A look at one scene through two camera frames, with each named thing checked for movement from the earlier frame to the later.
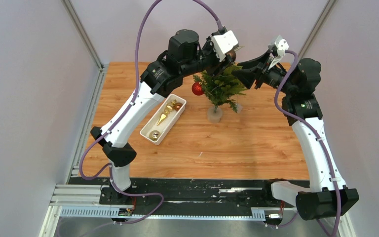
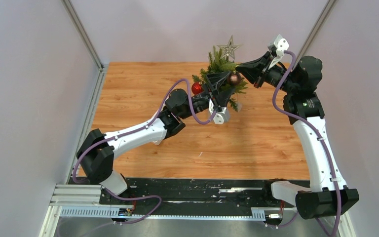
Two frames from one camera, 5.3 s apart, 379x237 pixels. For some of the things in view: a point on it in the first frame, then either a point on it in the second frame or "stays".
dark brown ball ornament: x=232 y=54 -> x=234 y=79
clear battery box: x=240 y=108 stays
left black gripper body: x=212 y=64 -> x=211 y=93
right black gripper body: x=273 y=77 stays
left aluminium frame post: x=83 y=33 stays
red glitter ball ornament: x=197 y=88 stays
